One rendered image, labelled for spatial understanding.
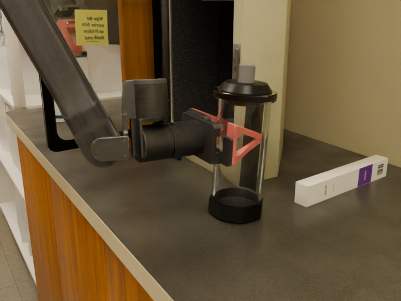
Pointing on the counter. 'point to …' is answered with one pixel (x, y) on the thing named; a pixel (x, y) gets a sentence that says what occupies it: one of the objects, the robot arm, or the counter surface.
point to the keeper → (236, 60)
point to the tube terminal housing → (262, 63)
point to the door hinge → (166, 51)
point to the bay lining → (200, 53)
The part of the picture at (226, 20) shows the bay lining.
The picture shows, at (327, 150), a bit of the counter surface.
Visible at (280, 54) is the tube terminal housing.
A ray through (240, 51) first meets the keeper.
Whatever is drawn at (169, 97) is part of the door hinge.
